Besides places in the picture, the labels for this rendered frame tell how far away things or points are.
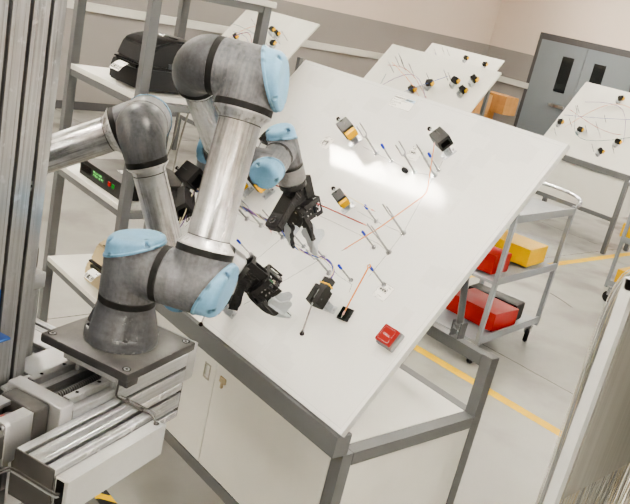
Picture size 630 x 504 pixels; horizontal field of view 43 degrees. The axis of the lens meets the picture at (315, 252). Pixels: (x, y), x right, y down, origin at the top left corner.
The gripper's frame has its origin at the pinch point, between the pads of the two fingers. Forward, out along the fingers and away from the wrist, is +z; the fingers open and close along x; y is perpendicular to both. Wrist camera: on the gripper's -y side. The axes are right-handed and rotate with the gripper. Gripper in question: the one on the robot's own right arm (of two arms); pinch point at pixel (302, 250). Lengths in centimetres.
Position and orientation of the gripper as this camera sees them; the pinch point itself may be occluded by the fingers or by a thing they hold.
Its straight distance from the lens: 213.2
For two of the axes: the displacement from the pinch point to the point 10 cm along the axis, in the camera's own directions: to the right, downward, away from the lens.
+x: -7.3, -2.3, 6.4
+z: 1.9, 8.3, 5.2
